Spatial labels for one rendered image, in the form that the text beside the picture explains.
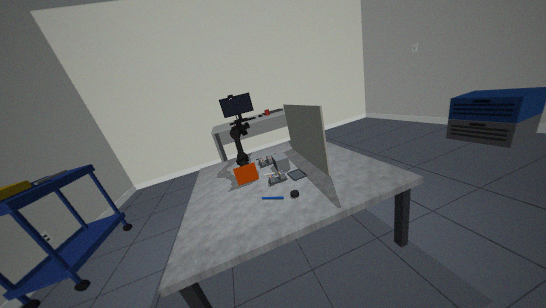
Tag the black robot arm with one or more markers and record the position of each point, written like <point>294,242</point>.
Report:
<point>235,132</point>

